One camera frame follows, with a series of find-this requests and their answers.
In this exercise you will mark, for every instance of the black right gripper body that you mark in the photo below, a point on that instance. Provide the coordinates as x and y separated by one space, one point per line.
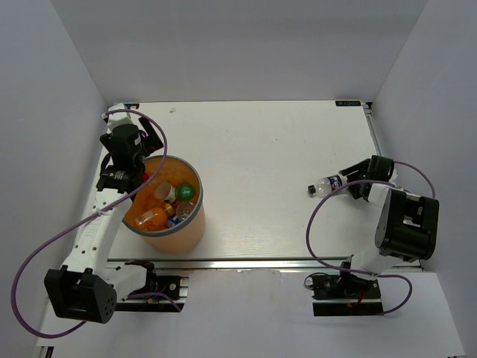
367 177

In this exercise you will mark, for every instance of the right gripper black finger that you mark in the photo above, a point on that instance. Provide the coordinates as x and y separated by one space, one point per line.
356 169
358 191

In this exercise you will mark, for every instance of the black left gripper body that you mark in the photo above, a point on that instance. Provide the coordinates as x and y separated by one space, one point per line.
141 163

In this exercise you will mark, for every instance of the clear bottle black cap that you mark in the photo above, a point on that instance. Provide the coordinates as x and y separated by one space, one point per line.
326 185

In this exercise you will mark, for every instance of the clear bottle red cap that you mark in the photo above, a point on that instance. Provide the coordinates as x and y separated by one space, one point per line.
165 192

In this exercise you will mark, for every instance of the green plastic bottle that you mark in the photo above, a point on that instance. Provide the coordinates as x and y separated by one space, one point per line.
186 191

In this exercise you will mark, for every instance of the orange juice bottle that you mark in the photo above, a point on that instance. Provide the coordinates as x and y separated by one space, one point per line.
150 202
155 219

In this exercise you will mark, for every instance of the clear bottle blue label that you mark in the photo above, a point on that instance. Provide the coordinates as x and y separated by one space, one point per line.
184 209

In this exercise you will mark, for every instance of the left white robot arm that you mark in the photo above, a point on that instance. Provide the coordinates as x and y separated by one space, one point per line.
83 288

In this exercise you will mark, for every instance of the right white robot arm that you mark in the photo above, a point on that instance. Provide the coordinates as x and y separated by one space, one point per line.
406 229

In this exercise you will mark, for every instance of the orange bin with grey rim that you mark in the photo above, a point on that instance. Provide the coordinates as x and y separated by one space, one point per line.
183 237

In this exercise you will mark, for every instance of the blue label bottle in bin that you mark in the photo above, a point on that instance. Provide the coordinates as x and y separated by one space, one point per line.
173 221

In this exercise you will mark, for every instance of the black table label left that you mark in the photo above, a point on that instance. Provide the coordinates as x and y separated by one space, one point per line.
132 106

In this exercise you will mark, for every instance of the black table label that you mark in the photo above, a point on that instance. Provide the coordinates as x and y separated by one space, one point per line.
347 103
132 106

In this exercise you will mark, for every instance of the black table label right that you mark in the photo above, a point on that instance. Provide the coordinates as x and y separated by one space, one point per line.
347 103

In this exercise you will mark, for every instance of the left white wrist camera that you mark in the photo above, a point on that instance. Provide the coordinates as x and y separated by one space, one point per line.
116 119

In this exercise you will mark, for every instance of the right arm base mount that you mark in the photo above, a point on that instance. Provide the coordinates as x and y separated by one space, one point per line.
342 295

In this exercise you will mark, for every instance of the aluminium table edge rail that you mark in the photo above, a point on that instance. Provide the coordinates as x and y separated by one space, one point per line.
281 264

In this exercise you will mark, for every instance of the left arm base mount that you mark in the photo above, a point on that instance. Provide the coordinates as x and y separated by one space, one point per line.
161 293

